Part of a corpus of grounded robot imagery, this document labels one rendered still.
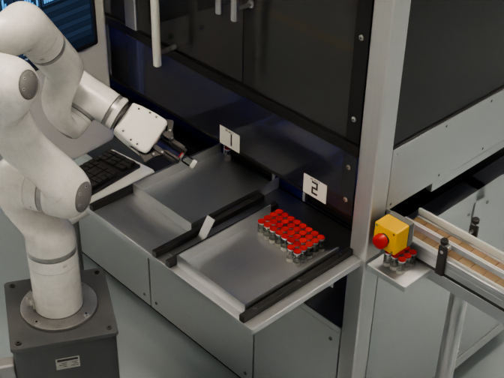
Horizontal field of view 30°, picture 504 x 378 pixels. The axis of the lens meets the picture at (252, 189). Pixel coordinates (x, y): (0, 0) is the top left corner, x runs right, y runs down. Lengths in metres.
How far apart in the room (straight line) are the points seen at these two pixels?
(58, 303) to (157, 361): 1.19
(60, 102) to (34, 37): 0.25
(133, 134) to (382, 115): 0.59
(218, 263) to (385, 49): 0.73
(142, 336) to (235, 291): 1.22
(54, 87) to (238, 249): 0.70
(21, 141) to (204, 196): 0.86
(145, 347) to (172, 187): 0.93
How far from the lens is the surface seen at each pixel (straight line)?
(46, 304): 2.35
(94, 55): 2.97
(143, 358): 3.49
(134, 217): 2.66
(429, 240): 2.54
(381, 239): 2.39
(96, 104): 2.26
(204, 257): 2.51
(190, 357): 3.48
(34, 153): 2.04
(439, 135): 2.53
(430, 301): 2.97
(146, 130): 2.26
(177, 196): 2.74
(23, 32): 1.95
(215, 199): 2.72
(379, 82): 2.24
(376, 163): 2.34
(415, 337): 3.02
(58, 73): 2.11
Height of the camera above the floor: 2.45
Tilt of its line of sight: 34 degrees down
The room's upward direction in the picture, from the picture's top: 1 degrees clockwise
